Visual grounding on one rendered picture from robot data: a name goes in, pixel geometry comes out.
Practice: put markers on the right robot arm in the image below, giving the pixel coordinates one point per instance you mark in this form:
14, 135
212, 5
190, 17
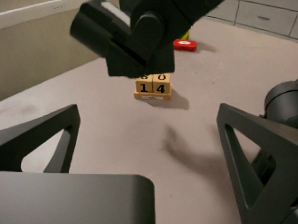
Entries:
155, 25

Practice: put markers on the tan cube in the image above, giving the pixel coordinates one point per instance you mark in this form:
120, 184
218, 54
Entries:
161, 84
145, 85

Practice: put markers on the green drink can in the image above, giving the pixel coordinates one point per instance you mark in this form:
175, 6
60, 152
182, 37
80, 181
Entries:
185, 37

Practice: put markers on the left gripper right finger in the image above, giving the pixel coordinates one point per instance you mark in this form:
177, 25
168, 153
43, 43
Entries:
258, 204

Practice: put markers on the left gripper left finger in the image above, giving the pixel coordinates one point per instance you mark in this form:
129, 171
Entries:
18, 141

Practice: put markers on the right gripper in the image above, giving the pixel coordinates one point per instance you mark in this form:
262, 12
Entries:
163, 64

